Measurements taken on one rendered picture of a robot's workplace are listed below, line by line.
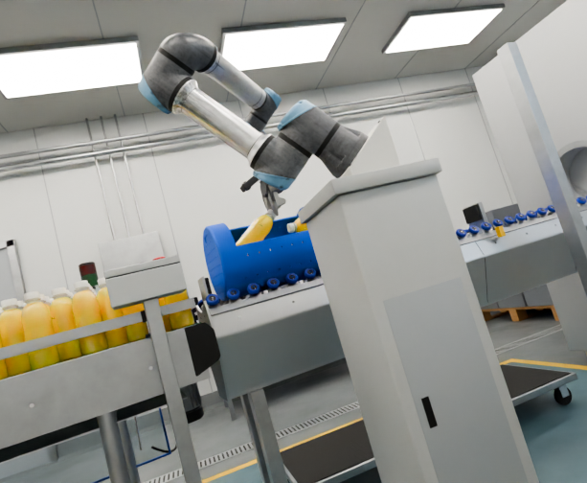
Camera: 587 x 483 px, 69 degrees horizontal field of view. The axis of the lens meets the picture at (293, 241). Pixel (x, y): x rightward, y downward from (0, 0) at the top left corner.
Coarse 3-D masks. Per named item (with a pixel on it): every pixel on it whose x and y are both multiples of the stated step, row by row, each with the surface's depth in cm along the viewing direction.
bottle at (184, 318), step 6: (180, 294) 132; (186, 294) 134; (168, 300) 132; (174, 300) 131; (180, 300) 132; (174, 312) 131; (180, 312) 131; (186, 312) 132; (174, 318) 131; (180, 318) 130; (186, 318) 131; (192, 318) 133; (174, 324) 130; (180, 324) 130; (186, 324) 131; (192, 324) 133
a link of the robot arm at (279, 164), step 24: (168, 72) 120; (192, 72) 125; (144, 96) 122; (168, 96) 122; (192, 96) 122; (192, 120) 126; (216, 120) 122; (240, 120) 125; (240, 144) 123; (264, 144) 121; (288, 144) 120; (264, 168) 123; (288, 168) 122
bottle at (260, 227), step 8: (264, 216) 160; (272, 216) 161; (256, 224) 157; (264, 224) 158; (272, 224) 161; (248, 232) 156; (256, 232) 156; (264, 232) 158; (240, 240) 155; (248, 240) 155; (256, 240) 156
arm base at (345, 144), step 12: (336, 132) 120; (348, 132) 120; (360, 132) 123; (324, 144) 120; (336, 144) 119; (348, 144) 119; (360, 144) 119; (324, 156) 123; (336, 156) 121; (348, 156) 119; (336, 168) 121
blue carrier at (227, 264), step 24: (216, 240) 147; (264, 240) 151; (288, 240) 154; (216, 264) 152; (240, 264) 147; (264, 264) 151; (288, 264) 155; (312, 264) 160; (216, 288) 161; (240, 288) 151; (264, 288) 159
